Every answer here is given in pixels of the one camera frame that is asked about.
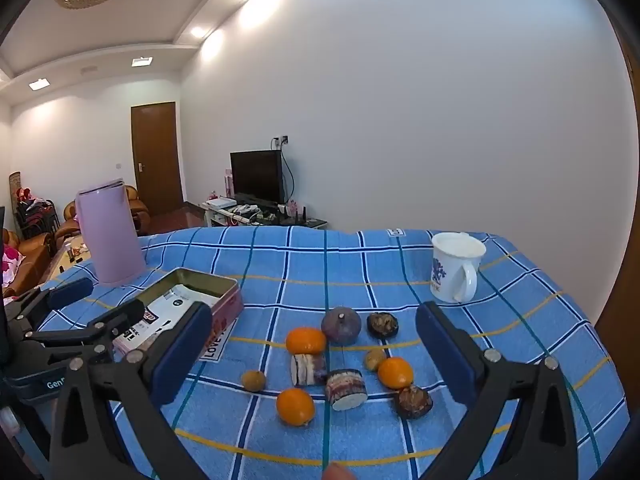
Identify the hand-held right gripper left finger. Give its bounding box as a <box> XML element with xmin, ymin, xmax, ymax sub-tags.
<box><xmin>49</xmin><ymin>301</ymin><xmax>216</xmax><ymax>480</ymax></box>

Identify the pink metal tin box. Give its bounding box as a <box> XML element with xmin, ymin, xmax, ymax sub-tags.
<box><xmin>112</xmin><ymin>267</ymin><xmax>245</xmax><ymax>361</ymax></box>

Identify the orange mandarin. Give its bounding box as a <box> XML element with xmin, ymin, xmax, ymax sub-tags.
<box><xmin>285</xmin><ymin>327</ymin><xmax>327</xmax><ymax>356</ymax></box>
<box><xmin>276</xmin><ymin>388</ymin><xmax>316</xmax><ymax>427</ymax></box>
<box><xmin>377</xmin><ymin>357</ymin><xmax>415</xmax><ymax>390</ymax></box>

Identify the dark brown muffin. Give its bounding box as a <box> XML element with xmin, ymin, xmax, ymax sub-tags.
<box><xmin>366</xmin><ymin>312</ymin><xmax>400</xmax><ymax>338</ymax></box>

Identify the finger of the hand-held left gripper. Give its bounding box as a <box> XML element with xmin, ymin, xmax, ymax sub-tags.
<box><xmin>24</xmin><ymin>300</ymin><xmax>147</xmax><ymax>362</ymax></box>
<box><xmin>5</xmin><ymin>277</ymin><xmax>96</xmax><ymax>333</ymax></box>

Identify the blue plaid tablecloth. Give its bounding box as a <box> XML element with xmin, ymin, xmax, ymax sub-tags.
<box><xmin>35</xmin><ymin>225</ymin><xmax>630</xmax><ymax>480</ymax></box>

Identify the black television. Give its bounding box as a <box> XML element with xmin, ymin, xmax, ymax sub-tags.
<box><xmin>230</xmin><ymin>150</ymin><xmax>286</xmax><ymax>206</ymax></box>

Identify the round purple passion fruit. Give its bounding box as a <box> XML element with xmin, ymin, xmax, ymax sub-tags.
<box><xmin>321</xmin><ymin>306</ymin><xmax>363</xmax><ymax>346</ymax></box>

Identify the white mug with blue print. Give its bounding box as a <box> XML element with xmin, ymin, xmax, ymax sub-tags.
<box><xmin>430</xmin><ymin>231</ymin><xmax>487</xmax><ymax>305</ymax></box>

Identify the white television stand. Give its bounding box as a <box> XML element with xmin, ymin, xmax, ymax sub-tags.
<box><xmin>202</xmin><ymin>200</ymin><xmax>328</xmax><ymax>231</ymax></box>

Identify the brown wooden door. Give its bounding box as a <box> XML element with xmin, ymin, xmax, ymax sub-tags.
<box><xmin>131</xmin><ymin>102</ymin><xmax>183</xmax><ymax>216</ymax></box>

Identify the dark chocolate muffin front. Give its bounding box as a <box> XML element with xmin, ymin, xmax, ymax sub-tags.
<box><xmin>394</xmin><ymin>385</ymin><xmax>434</xmax><ymax>420</ymax></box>

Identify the black power cable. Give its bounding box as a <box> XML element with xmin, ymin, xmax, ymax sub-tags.
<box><xmin>279</xmin><ymin>145</ymin><xmax>297</xmax><ymax>211</ymax></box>

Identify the person's right hand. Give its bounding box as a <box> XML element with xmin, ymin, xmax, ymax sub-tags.
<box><xmin>322</xmin><ymin>462</ymin><xmax>357</xmax><ymax>480</ymax></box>

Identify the pink floral cushion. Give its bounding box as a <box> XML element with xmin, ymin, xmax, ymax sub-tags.
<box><xmin>0</xmin><ymin>244</ymin><xmax>26</xmax><ymax>287</ymax></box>

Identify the purple electric kettle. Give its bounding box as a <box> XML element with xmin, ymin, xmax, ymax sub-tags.
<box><xmin>75</xmin><ymin>177</ymin><xmax>146</xmax><ymax>287</ymax></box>

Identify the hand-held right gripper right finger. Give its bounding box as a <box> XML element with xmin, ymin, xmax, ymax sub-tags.
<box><xmin>415</xmin><ymin>301</ymin><xmax>581</xmax><ymax>480</ymax></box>

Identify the chair with clothes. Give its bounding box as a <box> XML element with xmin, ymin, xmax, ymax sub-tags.
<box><xmin>14</xmin><ymin>187</ymin><xmax>57</xmax><ymax>236</ymax></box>

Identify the brown leather sofa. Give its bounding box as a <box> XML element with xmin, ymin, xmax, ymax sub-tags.
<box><xmin>0</xmin><ymin>227</ymin><xmax>56</xmax><ymax>298</ymax></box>

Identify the wooden coffee table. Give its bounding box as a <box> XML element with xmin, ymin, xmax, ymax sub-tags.
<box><xmin>44</xmin><ymin>237</ymin><xmax>93</xmax><ymax>283</ymax></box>

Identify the white printed paper packet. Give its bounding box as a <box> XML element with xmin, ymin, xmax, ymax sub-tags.
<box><xmin>112</xmin><ymin>284</ymin><xmax>218</xmax><ymax>356</ymax></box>

